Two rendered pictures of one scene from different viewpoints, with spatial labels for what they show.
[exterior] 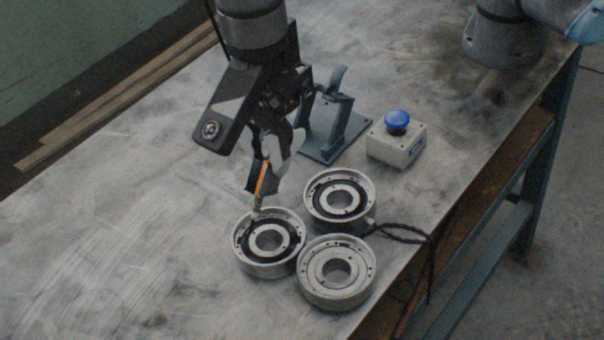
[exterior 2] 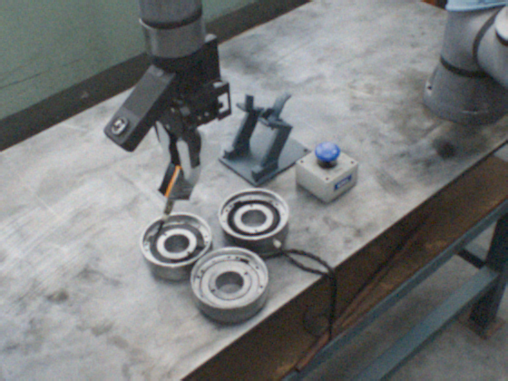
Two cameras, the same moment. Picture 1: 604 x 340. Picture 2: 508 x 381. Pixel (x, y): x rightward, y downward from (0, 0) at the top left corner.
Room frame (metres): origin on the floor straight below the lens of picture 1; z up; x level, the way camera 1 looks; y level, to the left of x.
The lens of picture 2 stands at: (-0.05, -0.15, 1.54)
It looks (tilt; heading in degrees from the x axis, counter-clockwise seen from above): 40 degrees down; 13
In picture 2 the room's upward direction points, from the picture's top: 7 degrees counter-clockwise
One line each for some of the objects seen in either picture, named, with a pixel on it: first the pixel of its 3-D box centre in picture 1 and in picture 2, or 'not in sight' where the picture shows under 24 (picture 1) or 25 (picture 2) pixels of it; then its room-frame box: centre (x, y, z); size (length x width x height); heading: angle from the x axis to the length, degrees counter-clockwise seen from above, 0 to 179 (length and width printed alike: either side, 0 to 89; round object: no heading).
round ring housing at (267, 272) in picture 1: (270, 244); (177, 247); (0.57, 0.06, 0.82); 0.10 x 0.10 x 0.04
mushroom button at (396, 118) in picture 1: (396, 127); (327, 160); (0.74, -0.16, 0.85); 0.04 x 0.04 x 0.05
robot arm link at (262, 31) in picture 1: (251, 17); (171, 30); (0.62, 0.03, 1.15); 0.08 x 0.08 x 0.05
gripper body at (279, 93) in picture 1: (266, 73); (186, 83); (0.63, 0.02, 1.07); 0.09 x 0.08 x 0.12; 137
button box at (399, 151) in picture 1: (398, 137); (329, 170); (0.74, -0.16, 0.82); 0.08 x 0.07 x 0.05; 136
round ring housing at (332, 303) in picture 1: (336, 273); (229, 286); (0.50, -0.03, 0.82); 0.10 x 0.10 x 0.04
